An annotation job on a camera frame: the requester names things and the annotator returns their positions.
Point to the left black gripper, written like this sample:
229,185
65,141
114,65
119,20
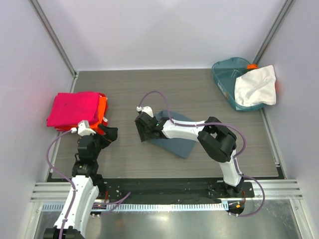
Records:
110,136

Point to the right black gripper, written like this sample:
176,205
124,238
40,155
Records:
143,125

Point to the grey blue t shirt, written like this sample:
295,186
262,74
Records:
179,147

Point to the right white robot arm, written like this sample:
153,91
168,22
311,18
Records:
217,140

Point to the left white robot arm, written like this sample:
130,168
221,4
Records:
86,183

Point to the folded orange t shirt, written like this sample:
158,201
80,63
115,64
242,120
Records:
102,108

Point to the folded red t shirt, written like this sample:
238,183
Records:
69,109

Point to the folded pink t shirt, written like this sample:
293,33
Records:
71,108

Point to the teal plastic bin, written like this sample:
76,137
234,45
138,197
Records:
225,74

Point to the white t shirt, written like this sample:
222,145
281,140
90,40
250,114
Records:
256,87

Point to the orange clamp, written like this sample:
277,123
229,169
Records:
252,66

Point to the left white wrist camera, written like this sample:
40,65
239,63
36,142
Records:
83,129

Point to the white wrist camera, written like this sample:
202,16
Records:
83,129
148,110

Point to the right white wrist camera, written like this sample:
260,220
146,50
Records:
148,110

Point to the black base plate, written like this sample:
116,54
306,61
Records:
173,190

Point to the slotted cable duct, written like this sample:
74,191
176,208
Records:
223,206

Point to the left aluminium frame post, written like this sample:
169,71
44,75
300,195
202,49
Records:
52,35

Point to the aluminium frame post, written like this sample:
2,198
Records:
52,35
279,19

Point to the right aluminium frame post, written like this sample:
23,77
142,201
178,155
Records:
279,19

